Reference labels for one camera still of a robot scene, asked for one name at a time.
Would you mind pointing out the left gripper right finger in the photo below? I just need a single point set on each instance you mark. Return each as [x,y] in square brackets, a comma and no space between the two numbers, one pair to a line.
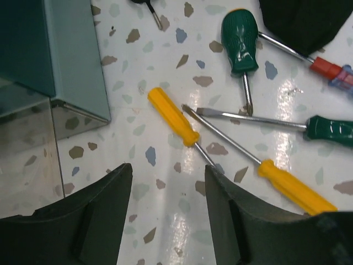
[247,230]

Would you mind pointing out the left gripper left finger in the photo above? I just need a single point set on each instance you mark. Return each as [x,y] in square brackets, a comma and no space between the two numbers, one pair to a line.
[84,228]

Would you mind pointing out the yellow screwdriver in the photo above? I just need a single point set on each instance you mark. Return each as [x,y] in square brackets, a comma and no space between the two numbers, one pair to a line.
[287,184]
[177,122]

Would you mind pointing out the transparent drawer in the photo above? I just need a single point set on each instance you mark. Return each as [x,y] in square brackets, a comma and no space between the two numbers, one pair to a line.
[31,125]

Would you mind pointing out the teal drawer box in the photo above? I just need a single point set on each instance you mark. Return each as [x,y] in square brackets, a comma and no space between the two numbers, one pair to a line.
[52,47]

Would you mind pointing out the green long screwdriver front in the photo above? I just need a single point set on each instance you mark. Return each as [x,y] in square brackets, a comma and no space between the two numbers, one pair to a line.
[315,128]

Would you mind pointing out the blue red screwdriver front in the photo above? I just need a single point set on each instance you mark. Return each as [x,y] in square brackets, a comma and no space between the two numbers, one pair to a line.
[338,76]

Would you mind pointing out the green stubby screwdriver right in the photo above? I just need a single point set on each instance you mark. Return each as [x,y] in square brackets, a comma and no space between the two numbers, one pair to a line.
[239,34]

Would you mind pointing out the black cloth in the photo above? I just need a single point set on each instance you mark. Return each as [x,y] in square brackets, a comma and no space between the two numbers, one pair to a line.
[305,26]

